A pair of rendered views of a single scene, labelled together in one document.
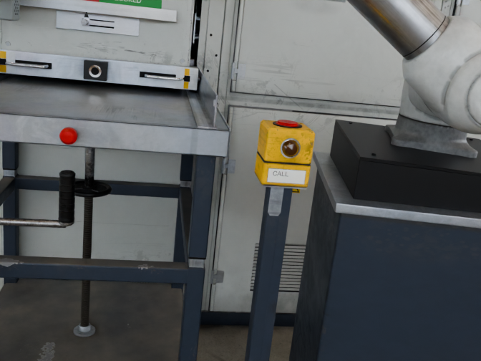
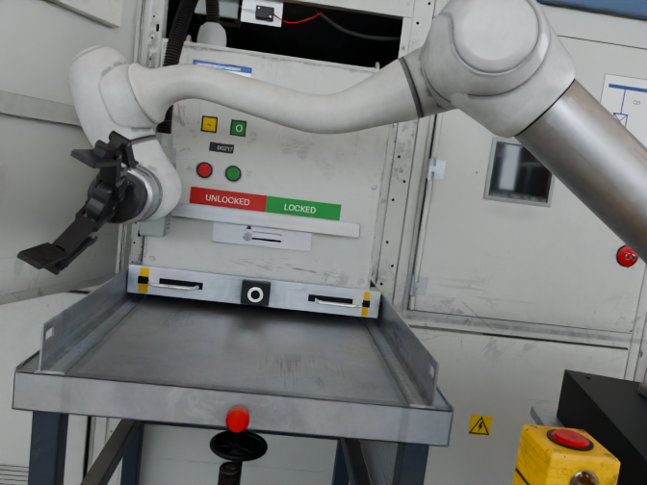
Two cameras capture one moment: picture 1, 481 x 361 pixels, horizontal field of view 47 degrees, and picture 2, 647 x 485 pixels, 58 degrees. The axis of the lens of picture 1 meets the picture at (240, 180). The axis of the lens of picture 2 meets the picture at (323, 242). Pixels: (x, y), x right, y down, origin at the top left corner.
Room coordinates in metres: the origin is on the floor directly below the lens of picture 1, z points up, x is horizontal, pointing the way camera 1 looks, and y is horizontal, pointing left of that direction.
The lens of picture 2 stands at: (0.27, 0.19, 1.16)
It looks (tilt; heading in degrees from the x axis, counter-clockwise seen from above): 7 degrees down; 4
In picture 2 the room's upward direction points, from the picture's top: 7 degrees clockwise
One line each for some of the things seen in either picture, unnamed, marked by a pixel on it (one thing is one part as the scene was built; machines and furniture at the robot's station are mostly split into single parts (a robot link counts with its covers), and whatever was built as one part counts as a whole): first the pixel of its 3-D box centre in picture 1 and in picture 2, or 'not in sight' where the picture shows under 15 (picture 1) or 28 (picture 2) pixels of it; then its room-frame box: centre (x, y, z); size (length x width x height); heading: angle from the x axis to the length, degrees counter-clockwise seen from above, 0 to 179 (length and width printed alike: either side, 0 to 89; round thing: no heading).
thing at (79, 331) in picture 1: (84, 327); not in sight; (1.39, 0.39, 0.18); 0.06 x 0.06 x 0.02
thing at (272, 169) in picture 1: (283, 153); (562, 480); (0.93, -0.07, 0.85); 0.08 x 0.08 x 0.10; 9
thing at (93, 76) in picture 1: (95, 70); (255, 293); (1.47, 0.41, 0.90); 0.06 x 0.03 x 0.05; 99
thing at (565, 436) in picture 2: (287, 126); (569, 442); (0.93, -0.07, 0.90); 0.04 x 0.04 x 0.02
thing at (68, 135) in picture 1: (69, 135); (238, 417); (1.03, 0.33, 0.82); 0.04 x 0.03 x 0.03; 9
